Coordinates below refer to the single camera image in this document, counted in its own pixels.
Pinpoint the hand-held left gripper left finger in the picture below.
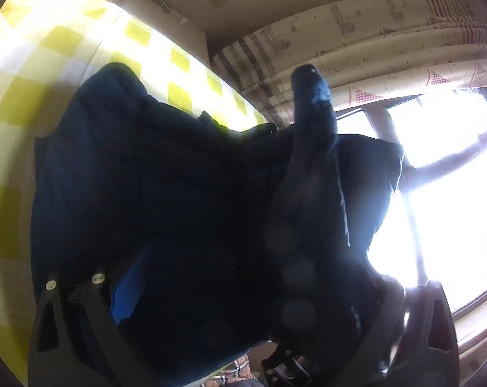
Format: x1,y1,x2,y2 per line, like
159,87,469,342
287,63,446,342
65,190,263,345
27,242,155,387

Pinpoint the white nightstand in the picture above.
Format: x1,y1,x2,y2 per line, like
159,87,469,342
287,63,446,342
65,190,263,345
116,0,209,67

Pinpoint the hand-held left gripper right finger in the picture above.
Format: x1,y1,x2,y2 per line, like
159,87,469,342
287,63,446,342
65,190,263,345
364,276,460,387

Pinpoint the yellow checkered blanket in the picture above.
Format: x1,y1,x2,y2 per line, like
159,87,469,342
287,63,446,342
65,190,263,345
0,0,270,387

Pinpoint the blue padded jacket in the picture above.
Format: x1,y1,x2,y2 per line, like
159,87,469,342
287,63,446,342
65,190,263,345
29,62,407,387

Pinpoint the plaid cloth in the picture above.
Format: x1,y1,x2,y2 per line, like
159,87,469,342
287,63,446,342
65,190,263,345
205,352,264,387

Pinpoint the window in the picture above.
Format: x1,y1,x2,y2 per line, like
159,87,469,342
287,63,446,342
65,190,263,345
332,88,487,325

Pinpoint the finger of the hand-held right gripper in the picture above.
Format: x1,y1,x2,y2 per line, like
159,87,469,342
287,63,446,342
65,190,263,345
261,344,314,387

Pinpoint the striped printed curtain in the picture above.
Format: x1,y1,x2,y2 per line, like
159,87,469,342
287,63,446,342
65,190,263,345
210,0,487,127

